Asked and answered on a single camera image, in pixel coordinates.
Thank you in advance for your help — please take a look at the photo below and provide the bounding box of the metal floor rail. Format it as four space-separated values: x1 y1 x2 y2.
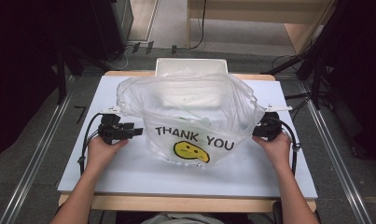
0 74 76 224
296 77 371 224

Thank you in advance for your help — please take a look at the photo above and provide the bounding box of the person's right hand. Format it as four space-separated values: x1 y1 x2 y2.
251 132 292 171

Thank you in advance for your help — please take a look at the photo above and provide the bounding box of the black tripod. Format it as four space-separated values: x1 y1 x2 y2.
259 0 333 110

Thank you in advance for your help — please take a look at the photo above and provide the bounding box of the black hanging cable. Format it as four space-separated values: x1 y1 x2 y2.
188 0 208 50

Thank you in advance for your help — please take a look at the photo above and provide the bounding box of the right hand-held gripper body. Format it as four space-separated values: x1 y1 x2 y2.
263 105 293 142

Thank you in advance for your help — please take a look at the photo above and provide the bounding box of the black cabinet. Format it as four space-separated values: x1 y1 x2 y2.
91 0 134 63

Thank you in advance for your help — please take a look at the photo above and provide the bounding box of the white plastic bin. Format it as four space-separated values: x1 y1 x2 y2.
153 57 230 108

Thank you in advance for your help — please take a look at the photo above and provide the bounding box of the black metal stand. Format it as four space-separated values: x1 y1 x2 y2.
55 43 115 105

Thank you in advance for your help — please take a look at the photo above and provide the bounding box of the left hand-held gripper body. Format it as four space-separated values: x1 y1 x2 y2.
97 106 129 146

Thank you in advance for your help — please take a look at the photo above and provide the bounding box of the left hand-held gripper cable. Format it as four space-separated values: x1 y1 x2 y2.
77 112 104 175

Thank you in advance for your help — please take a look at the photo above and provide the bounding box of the right hand-held gripper cable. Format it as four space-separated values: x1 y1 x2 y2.
269 117 301 175

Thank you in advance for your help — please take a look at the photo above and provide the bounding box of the person's left hand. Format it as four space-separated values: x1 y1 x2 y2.
87 135 129 174

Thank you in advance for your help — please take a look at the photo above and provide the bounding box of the clear printed plastic bag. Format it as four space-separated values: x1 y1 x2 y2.
116 72 266 167

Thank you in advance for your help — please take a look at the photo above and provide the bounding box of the light wooden desk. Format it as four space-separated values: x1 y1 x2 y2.
186 0 337 55

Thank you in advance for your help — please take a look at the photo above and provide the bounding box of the hand-held gripper cable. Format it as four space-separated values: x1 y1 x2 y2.
269 117 301 175
77 112 104 175

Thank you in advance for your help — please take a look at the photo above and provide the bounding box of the thin white cable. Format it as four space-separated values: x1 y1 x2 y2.
109 46 130 71

